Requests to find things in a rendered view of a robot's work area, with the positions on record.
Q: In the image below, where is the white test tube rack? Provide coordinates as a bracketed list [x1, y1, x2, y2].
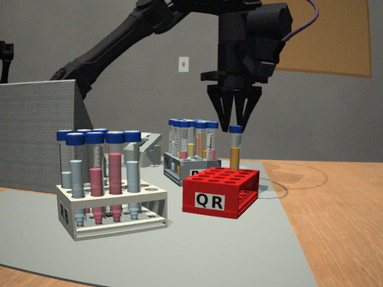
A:
[56, 180, 168, 242]

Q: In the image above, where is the red test tube rack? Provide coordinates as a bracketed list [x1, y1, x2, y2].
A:
[183, 167, 260, 219]

